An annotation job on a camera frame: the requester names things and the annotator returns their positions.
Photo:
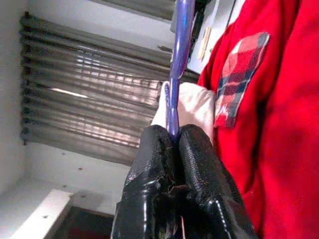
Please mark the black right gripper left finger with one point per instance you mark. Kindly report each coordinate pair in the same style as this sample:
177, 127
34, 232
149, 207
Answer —
149, 186

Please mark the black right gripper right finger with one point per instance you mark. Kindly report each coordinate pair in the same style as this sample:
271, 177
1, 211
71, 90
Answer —
204, 186

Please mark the thin white garment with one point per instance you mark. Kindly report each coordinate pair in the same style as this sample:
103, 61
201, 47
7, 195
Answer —
194, 104

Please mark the red shirt with plaid pocket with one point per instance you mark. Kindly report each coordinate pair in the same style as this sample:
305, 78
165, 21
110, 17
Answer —
286, 124

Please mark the grey slatted window blind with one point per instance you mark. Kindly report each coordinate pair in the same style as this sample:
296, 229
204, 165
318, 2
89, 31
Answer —
87, 99

